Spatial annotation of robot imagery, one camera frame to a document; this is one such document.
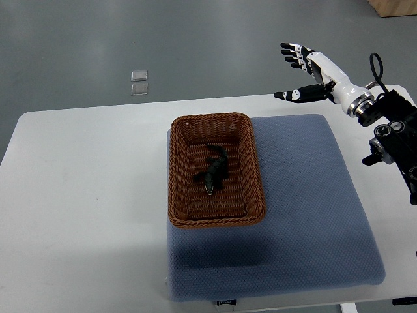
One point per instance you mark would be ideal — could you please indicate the black table control panel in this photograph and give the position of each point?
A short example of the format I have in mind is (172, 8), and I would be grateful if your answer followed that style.
(404, 301)

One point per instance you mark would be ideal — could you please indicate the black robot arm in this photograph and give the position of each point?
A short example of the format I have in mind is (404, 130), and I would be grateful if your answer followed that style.
(395, 141)

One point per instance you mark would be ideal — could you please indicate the lower floor outlet plate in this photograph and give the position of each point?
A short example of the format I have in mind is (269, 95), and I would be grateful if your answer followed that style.
(141, 88)

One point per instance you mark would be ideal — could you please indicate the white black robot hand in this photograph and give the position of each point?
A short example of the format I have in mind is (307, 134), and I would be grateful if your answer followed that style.
(331, 82)

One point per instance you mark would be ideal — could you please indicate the blue foam cushion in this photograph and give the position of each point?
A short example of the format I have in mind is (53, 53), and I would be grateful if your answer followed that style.
(315, 234)

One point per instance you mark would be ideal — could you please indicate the dark toy crocodile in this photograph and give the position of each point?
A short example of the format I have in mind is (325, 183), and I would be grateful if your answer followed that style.
(217, 170)

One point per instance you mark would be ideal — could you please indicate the upper floor outlet plate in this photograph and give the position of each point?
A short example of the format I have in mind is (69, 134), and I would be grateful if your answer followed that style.
(139, 75)

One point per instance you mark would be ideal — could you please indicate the white table leg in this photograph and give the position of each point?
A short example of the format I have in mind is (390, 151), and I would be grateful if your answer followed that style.
(348, 308)

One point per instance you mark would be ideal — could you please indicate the brown wicker basket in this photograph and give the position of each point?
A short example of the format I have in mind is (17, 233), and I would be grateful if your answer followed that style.
(241, 201)

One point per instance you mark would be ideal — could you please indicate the floor outlet plate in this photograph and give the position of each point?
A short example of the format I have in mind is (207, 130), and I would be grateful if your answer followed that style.
(139, 75)
(141, 88)

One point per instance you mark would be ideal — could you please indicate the wooden box corner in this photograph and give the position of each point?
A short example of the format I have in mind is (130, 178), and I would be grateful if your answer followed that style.
(394, 8)

